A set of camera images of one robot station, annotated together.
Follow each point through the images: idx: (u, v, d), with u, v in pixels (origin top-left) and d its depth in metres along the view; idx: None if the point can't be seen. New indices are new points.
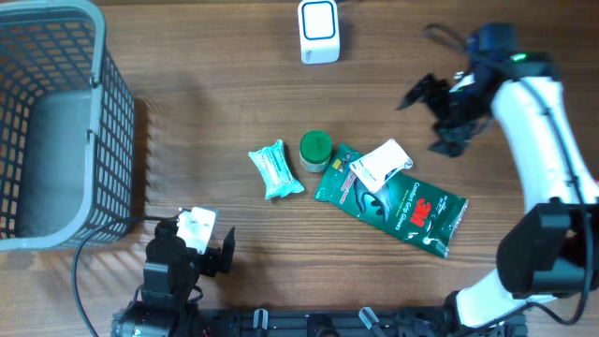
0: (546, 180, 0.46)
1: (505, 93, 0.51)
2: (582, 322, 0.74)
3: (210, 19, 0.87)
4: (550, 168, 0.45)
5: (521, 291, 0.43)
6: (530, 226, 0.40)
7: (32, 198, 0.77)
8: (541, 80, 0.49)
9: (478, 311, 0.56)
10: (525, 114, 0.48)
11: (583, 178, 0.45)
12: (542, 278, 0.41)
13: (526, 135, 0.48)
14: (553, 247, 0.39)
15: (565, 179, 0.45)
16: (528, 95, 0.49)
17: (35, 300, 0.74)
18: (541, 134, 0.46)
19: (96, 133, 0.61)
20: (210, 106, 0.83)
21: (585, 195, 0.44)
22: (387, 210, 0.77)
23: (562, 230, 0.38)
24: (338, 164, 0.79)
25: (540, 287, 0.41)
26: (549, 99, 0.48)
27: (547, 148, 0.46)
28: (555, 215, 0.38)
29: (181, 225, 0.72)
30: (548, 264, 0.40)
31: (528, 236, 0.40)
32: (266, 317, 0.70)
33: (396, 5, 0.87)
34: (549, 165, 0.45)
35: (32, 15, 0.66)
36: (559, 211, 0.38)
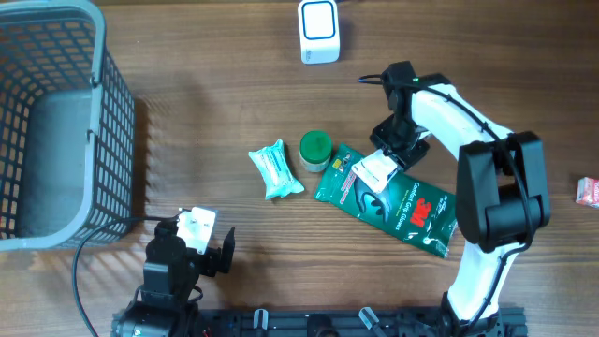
0: (462, 139, 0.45)
1: (416, 105, 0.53)
2: (583, 322, 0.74)
3: (210, 19, 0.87)
4: (464, 128, 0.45)
5: (484, 243, 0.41)
6: (462, 173, 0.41)
7: (32, 198, 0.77)
8: (440, 83, 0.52)
9: (466, 298, 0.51)
10: (431, 107, 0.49)
11: (493, 126, 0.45)
12: (493, 217, 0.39)
13: (438, 120, 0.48)
14: (488, 182, 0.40)
15: (477, 129, 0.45)
16: (431, 95, 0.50)
17: (36, 300, 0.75)
18: (449, 109, 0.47)
19: (96, 133, 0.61)
20: (209, 106, 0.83)
21: (500, 135, 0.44)
22: (387, 210, 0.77)
23: (485, 164, 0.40)
24: (338, 164, 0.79)
25: (496, 228, 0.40)
26: (446, 92, 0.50)
27: (456, 116, 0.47)
28: (479, 153, 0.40)
29: (181, 225, 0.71)
30: (492, 200, 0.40)
31: (464, 180, 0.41)
32: (266, 318, 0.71)
33: (396, 4, 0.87)
34: (461, 127, 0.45)
35: (32, 15, 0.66)
36: (480, 149, 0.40)
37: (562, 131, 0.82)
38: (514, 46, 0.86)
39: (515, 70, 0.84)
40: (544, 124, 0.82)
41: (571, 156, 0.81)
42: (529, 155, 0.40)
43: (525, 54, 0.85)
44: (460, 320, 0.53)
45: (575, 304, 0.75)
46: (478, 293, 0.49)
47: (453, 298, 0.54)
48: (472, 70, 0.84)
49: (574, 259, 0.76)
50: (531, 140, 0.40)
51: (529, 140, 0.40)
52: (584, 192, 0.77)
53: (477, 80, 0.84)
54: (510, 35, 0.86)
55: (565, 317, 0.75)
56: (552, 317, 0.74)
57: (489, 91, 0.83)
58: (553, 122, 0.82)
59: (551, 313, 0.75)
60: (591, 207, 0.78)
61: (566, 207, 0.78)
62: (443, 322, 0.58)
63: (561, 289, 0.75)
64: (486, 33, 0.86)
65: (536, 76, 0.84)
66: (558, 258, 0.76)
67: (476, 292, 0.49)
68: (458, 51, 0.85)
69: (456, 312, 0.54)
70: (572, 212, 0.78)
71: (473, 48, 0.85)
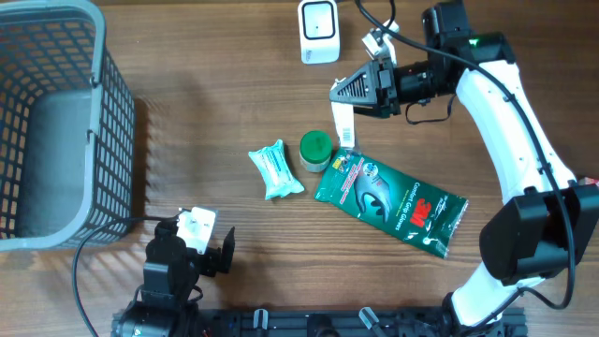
0: (516, 169, 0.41)
1: (464, 82, 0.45)
2: (582, 322, 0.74)
3: (210, 19, 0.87)
4: (520, 158, 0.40)
5: (508, 278, 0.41)
6: (509, 218, 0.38)
7: (32, 198, 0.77)
8: (500, 63, 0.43)
9: (474, 308, 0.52)
10: (489, 103, 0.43)
11: (557, 162, 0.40)
12: (527, 264, 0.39)
13: (491, 122, 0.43)
14: (534, 235, 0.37)
15: (537, 167, 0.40)
16: (492, 88, 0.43)
17: (35, 300, 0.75)
18: (507, 120, 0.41)
19: (97, 132, 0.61)
20: (209, 106, 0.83)
21: (559, 180, 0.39)
22: (387, 210, 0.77)
23: (539, 221, 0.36)
24: (338, 164, 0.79)
25: (526, 271, 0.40)
26: (508, 82, 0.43)
27: (515, 136, 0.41)
28: (533, 207, 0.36)
29: (181, 225, 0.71)
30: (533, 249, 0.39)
31: (508, 227, 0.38)
32: (266, 318, 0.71)
33: (396, 5, 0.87)
34: (518, 153, 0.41)
35: (32, 15, 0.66)
36: (535, 202, 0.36)
37: (562, 131, 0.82)
38: (514, 46, 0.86)
39: None
40: (544, 124, 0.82)
41: (571, 156, 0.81)
42: (586, 212, 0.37)
43: (525, 54, 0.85)
44: (461, 324, 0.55)
45: (575, 305, 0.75)
46: (486, 307, 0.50)
47: (460, 303, 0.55)
48: None
49: None
50: (591, 196, 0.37)
51: (590, 195, 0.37)
52: None
53: None
54: (510, 35, 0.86)
55: (565, 317, 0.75)
56: (551, 316, 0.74)
57: None
58: (553, 122, 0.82)
59: (551, 313, 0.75)
60: None
61: None
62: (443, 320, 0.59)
63: (561, 289, 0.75)
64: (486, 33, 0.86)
65: (536, 76, 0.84)
66: None
67: (484, 305, 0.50)
68: None
69: (459, 315, 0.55)
70: None
71: None
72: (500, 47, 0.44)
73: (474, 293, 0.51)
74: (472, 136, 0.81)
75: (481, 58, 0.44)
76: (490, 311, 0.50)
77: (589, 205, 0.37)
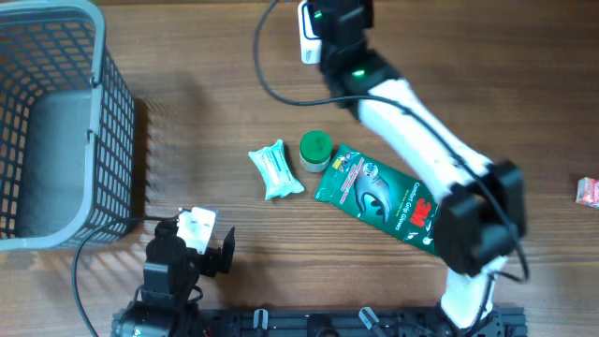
0: (436, 175, 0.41)
1: (364, 110, 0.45)
2: (583, 322, 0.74)
3: (210, 19, 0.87)
4: (435, 160, 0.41)
5: (471, 272, 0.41)
6: (445, 219, 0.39)
7: (32, 199, 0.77)
8: (388, 82, 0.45)
9: (465, 308, 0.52)
10: (389, 121, 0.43)
11: (465, 153, 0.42)
12: (484, 257, 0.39)
13: (400, 139, 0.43)
14: (474, 225, 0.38)
15: (452, 164, 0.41)
16: (387, 106, 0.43)
17: (35, 300, 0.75)
18: (415, 134, 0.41)
19: (96, 133, 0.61)
20: (209, 106, 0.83)
21: (474, 168, 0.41)
22: (387, 210, 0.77)
23: (474, 211, 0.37)
24: (338, 165, 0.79)
25: (483, 262, 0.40)
26: (401, 96, 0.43)
27: (423, 141, 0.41)
28: (462, 202, 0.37)
29: (181, 225, 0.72)
30: (482, 241, 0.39)
31: (449, 227, 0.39)
32: (266, 317, 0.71)
33: (396, 4, 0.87)
34: (431, 157, 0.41)
35: (32, 16, 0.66)
36: (462, 196, 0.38)
37: (562, 131, 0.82)
38: (513, 46, 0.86)
39: (515, 70, 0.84)
40: (544, 124, 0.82)
41: (571, 156, 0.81)
42: (510, 190, 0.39)
43: (525, 54, 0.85)
44: (461, 328, 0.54)
45: (575, 304, 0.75)
46: (474, 303, 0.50)
47: (448, 309, 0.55)
48: (472, 71, 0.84)
49: (574, 259, 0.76)
50: (509, 173, 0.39)
51: (508, 171, 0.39)
52: (583, 192, 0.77)
53: (477, 80, 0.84)
54: (510, 35, 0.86)
55: (565, 317, 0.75)
56: (552, 316, 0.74)
57: (489, 92, 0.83)
58: (553, 122, 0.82)
59: (551, 313, 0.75)
60: (591, 207, 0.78)
61: (566, 207, 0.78)
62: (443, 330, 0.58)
63: (561, 289, 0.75)
64: (486, 33, 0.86)
65: (536, 76, 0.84)
66: (557, 258, 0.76)
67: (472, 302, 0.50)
68: (458, 51, 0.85)
69: (454, 319, 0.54)
70: (572, 212, 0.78)
71: (474, 48, 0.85)
72: (384, 65, 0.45)
73: (458, 295, 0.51)
74: (471, 136, 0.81)
75: (369, 85, 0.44)
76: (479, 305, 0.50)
77: (510, 183, 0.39)
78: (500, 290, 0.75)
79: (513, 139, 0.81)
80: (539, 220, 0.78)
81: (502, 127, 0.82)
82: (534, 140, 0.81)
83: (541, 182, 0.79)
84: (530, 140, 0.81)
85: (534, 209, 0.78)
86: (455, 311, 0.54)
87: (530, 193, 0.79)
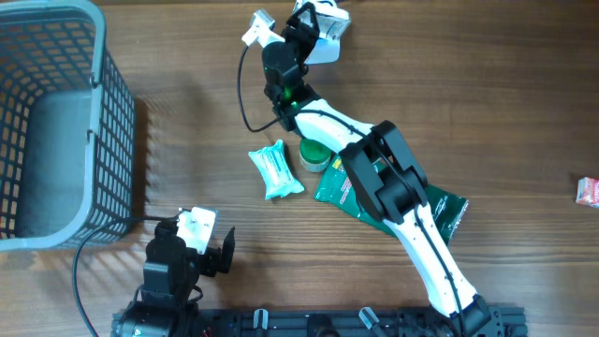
0: (340, 143, 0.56)
1: (299, 124, 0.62)
2: (583, 322, 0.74)
3: (210, 19, 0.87)
4: (338, 135, 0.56)
5: (387, 216, 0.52)
6: (349, 172, 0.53)
7: (32, 199, 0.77)
8: (312, 101, 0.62)
9: (436, 287, 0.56)
10: (311, 123, 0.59)
11: (358, 124, 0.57)
12: (388, 199, 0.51)
13: (320, 133, 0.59)
14: (369, 173, 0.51)
15: (347, 132, 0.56)
16: (309, 114, 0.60)
17: (36, 300, 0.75)
18: (325, 124, 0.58)
19: (96, 133, 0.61)
20: (209, 106, 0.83)
21: (364, 130, 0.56)
22: None
23: (361, 160, 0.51)
24: (338, 165, 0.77)
25: (388, 205, 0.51)
26: (319, 107, 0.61)
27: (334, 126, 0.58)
28: (353, 155, 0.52)
29: (181, 225, 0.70)
30: (383, 184, 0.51)
31: (354, 179, 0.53)
32: (266, 318, 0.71)
33: (395, 4, 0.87)
34: (336, 134, 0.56)
35: (32, 16, 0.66)
36: (354, 152, 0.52)
37: (562, 130, 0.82)
38: (513, 46, 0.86)
39: (514, 70, 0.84)
40: (543, 124, 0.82)
41: (571, 156, 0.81)
42: (393, 143, 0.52)
43: (525, 54, 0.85)
44: (449, 315, 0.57)
45: (575, 304, 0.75)
46: (438, 274, 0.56)
47: (431, 300, 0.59)
48: (472, 71, 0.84)
49: (574, 259, 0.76)
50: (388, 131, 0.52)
51: (389, 131, 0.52)
52: (584, 192, 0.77)
53: (477, 80, 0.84)
54: (510, 35, 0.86)
55: (566, 316, 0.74)
56: (552, 316, 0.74)
57: (489, 92, 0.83)
58: (553, 122, 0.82)
59: (551, 312, 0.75)
60: (591, 207, 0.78)
61: (566, 207, 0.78)
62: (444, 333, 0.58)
63: (561, 289, 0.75)
64: (486, 33, 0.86)
65: (535, 76, 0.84)
66: (557, 258, 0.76)
67: (435, 274, 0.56)
68: (458, 51, 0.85)
69: (440, 309, 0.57)
70: (572, 212, 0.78)
71: (473, 48, 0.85)
72: (312, 95, 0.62)
73: (426, 276, 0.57)
74: (471, 135, 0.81)
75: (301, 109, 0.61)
76: (444, 275, 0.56)
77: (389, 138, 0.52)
78: (499, 290, 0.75)
79: (513, 139, 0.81)
80: (539, 220, 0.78)
81: (501, 127, 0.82)
82: (534, 139, 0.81)
83: (541, 182, 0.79)
84: (530, 139, 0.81)
85: (534, 209, 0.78)
86: (432, 299, 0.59)
87: (530, 193, 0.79)
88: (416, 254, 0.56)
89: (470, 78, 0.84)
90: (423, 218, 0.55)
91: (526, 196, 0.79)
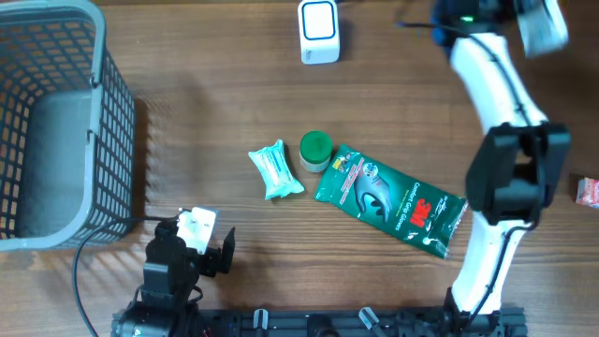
0: (498, 118, 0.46)
1: (459, 51, 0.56)
2: (583, 322, 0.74)
3: (211, 19, 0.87)
4: (500, 102, 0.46)
5: (489, 212, 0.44)
6: (484, 149, 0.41)
7: (32, 199, 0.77)
8: (489, 36, 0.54)
9: (468, 286, 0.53)
10: (476, 61, 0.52)
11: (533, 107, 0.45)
12: (503, 195, 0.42)
13: (479, 80, 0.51)
14: (506, 161, 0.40)
15: (514, 108, 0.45)
16: (479, 50, 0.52)
17: (36, 300, 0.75)
18: (490, 74, 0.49)
19: (97, 133, 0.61)
20: (209, 106, 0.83)
21: (533, 120, 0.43)
22: (387, 210, 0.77)
23: (509, 146, 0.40)
24: (338, 165, 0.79)
25: (500, 203, 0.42)
26: (496, 49, 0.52)
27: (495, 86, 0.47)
28: (504, 136, 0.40)
29: (181, 225, 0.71)
30: (505, 179, 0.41)
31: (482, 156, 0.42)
32: (266, 318, 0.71)
33: (396, 5, 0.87)
34: (498, 99, 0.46)
35: (32, 16, 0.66)
36: (507, 131, 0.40)
37: None
38: None
39: None
40: None
41: (571, 156, 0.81)
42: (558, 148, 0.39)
43: None
44: (461, 311, 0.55)
45: (575, 305, 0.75)
46: (480, 280, 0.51)
47: (455, 290, 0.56)
48: None
49: (574, 260, 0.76)
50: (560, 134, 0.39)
51: (559, 132, 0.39)
52: (583, 192, 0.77)
53: None
54: None
55: (565, 317, 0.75)
56: (552, 317, 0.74)
57: None
58: None
59: (551, 313, 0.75)
60: (591, 207, 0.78)
61: (566, 208, 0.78)
62: (444, 316, 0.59)
63: (561, 289, 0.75)
64: None
65: None
66: (558, 258, 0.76)
67: (477, 279, 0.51)
68: None
69: (460, 300, 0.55)
70: (572, 212, 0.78)
71: None
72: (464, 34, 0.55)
73: (467, 269, 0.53)
74: (471, 135, 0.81)
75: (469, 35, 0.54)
76: (485, 283, 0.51)
77: (557, 140, 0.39)
78: None
79: None
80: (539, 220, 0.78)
81: None
82: None
83: None
84: None
85: None
86: (455, 289, 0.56)
87: None
88: (478, 251, 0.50)
89: None
90: (514, 235, 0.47)
91: None
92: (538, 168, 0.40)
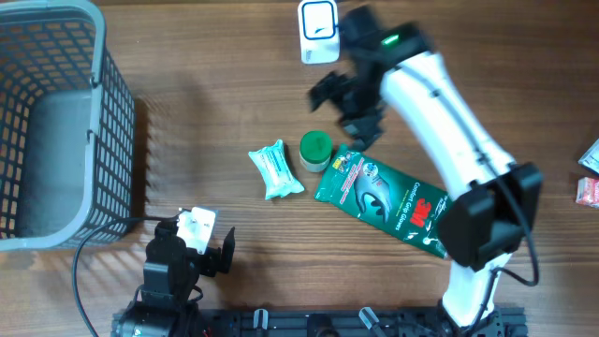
0: None
1: None
2: (583, 322, 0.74)
3: (211, 19, 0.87)
4: (460, 154, 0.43)
5: (474, 264, 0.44)
6: (458, 212, 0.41)
7: (32, 199, 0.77)
8: None
9: (462, 304, 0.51)
10: None
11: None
12: (489, 248, 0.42)
13: None
14: (485, 220, 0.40)
15: None
16: None
17: (36, 300, 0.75)
18: None
19: (97, 133, 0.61)
20: (209, 106, 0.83)
21: None
22: (387, 210, 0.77)
23: (489, 205, 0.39)
24: (338, 165, 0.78)
25: (485, 255, 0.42)
26: None
27: (443, 124, 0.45)
28: (480, 200, 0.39)
29: (181, 225, 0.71)
30: (487, 236, 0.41)
31: (454, 222, 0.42)
32: (266, 317, 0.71)
33: (396, 4, 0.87)
34: (457, 152, 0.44)
35: (32, 15, 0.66)
36: (479, 194, 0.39)
37: (562, 131, 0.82)
38: (514, 47, 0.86)
39: (515, 70, 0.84)
40: (544, 124, 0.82)
41: (571, 156, 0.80)
42: (529, 190, 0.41)
43: (526, 54, 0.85)
44: (460, 326, 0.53)
45: (575, 304, 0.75)
46: (475, 298, 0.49)
47: (448, 305, 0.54)
48: (472, 71, 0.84)
49: (574, 260, 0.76)
50: (530, 174, 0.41)
51: (528, 173, 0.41)
52: (583, 193, 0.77)
53: (477, 80, 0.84)
54: (511, 36, 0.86)
55: (566, 317, 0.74)
56: (552, 316, 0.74)
57: (489, 92, 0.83)
58: (553, 122, 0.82)
59: (551, 313, 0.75)
60: (591, 207, 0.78)
61: (566, 208, 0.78)
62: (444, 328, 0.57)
63: (561, 289, 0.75)
64: (487, 33, 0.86)
65: (536, 76, 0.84)
66: (558, 258, 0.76)
67: (474, 297, 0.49)
68: (458, 51, 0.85)
69: (454, 318, 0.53)
70: (572, 212, 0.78)
71: (473, 48, 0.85)
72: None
73: (460, 286, 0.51)
74: None
75: None
76: (479, 301, 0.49)
77: (528, 183, 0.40)
78: (500, 290, 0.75)
79: (513, 138, 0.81)
80: (540, 220, 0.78)
81: (501, 127, 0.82)
82: (534, 139, 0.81)
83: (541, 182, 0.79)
84: (531, 139, 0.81)
85: None
86: (447, 305, 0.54)
87: None
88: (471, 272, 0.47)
89: (470, 79, 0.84)
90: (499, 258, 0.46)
91: None
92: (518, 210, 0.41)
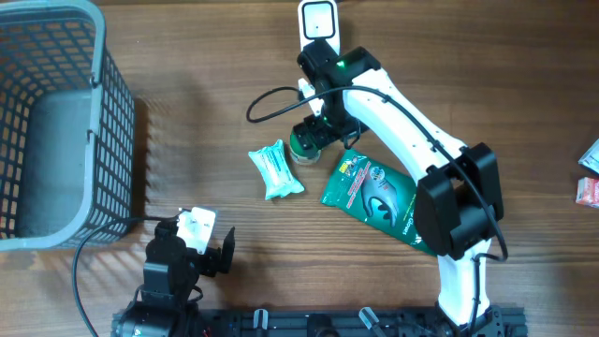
0: None
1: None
2: (583, 322, 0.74)
3: (211, 19, 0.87)
4: (415, 146, 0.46)
5: (452, 252, 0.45)
6: (422, 197, 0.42)
7: (32, 199, 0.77)
8: None
9: (457, 301, 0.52)
10: None
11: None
12: (460, 234, 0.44)
13: None
14: (448, 204, 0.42)
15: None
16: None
17: (35, 300, 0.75)
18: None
19: (97, 133, 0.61)
20: (210, 106, 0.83)
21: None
22: (393, 213, 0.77)
23: (448, 187, 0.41)
24: (344, 168, 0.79)
25: (459, 241, 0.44)
26: None
27: (396, 124, 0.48)
28: (439, 184, 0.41)
29: (181, 225, 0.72)
30: (456, 219, 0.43)
31: (424, 208, 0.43)
32: (266, 317, 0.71)
33: (396, 4, 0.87)
34: (412, 144, 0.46)
35: (32, 15, 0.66)
36: (438, 179, 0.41)
37: (562, 131, 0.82)
38: (514, 46, 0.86)
39: (515, 70, 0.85)
40: (543, 124, 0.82)
41: (571, 156, 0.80)
42: (485, 169, 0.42)
43: (525, 55, 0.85)
44: (459, 325, 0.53)
45: (575, 304, 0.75)
46: (466, 292, 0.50)
47: (445, 305, 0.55)
48: (472, 71, 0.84)
49: (574, 260, 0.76)
50: (484, 153, 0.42)
51: (482, 154, 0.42)
52: (583, 192, 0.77)
53: (477, 80, 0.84)
54: (511, 36, 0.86)
55: (566, 317, 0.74)
56: (552, 316, 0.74)
57: (489, 91, 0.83)
58: (553, 122, 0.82)
59: (551, 312, 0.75)
60: (591, 207, 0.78)
61: (566, 207, 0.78)
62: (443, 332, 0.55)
63: (561, 289, 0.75)
64: (487, 33, 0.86)
65: (535, 76, 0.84)
66: (558, 258, 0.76)
67: (464, 292, 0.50)
68: (458, 51, 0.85)
69: (453, 318, 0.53)
70: (572, 211, 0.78)
71: (473, 48, 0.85)
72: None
73: (452, 283, 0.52)
74: (471, 135, 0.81)
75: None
76: (472, 296, 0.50)
77: (483, 162, 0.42)
78: (499, 290, 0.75)
79: (512, 138, 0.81)
80: (539, 220, 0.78)
81: (501, 127, 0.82)
82: (534, 139, 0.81)
83: (540, 182, 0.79)
84: (530, 139, 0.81)
85: (534, 209, 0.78)
86: (443, 306, 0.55)
87: (529, 193, 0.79)
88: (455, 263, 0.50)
89: (470, 78, 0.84)
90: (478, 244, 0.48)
91: (526, 196, 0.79)
92: (475, 188, 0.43)
